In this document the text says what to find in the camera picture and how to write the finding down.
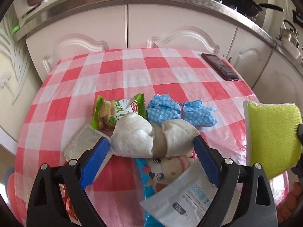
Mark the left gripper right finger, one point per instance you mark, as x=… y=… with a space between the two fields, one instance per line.
x=244 y=196

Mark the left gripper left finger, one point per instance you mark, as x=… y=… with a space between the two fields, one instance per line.
x=46 y=206

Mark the red snack packet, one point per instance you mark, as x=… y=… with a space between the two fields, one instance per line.
x=68 y=204

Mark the white wipes packet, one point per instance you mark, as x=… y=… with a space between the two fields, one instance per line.
x=185 y=201

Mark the green yellow sponge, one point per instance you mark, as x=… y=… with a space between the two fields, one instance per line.
x=272 y=139

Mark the white paper wad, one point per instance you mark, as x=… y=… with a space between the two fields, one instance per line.
x=135 y=137

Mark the silver foil packet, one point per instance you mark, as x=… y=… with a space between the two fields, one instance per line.
x=85 y=139

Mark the red checkered tablecloth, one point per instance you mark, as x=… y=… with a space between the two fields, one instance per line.
x=65 y=103

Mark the blue cartoon wrapper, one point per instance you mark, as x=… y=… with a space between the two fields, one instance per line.
x=156 y=173

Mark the green snack packet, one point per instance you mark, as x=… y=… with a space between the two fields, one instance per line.
x=108 y=113

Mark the blue patterned plastic bag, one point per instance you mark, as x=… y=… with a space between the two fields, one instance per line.
x=162 y=108

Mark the dark red smartphone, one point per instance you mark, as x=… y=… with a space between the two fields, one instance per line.
x=220 y=67

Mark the steel kettle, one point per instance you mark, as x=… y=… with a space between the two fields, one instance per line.
x=289 y=32

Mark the green clip on counter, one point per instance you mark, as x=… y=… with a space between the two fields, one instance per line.
x=15 y=29

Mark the black wok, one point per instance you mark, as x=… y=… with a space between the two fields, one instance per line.
x=249 y=7

